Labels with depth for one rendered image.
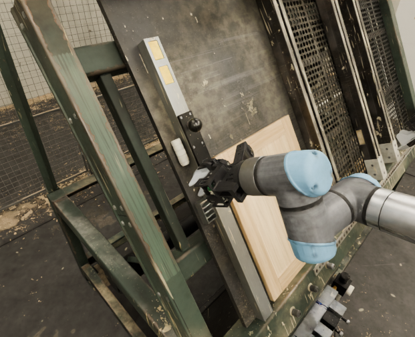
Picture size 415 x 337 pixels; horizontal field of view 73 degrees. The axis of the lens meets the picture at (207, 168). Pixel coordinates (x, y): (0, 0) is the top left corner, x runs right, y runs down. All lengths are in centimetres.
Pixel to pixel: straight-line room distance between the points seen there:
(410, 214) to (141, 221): 55
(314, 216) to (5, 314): 223
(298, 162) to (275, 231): 67
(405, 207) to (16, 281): 245
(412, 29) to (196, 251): 424
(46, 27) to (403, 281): 254
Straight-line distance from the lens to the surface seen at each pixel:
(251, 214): 100
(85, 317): 222
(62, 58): 74
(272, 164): 49
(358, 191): 58
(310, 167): 45
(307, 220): 49
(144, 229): 74
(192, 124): 70
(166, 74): 84
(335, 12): 165
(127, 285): 130
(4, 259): 280
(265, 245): 106
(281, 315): 113
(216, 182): 59
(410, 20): 473
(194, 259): 93
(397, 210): 55
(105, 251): 144
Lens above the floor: 187
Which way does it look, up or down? 36 degrees down
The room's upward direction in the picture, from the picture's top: straight up
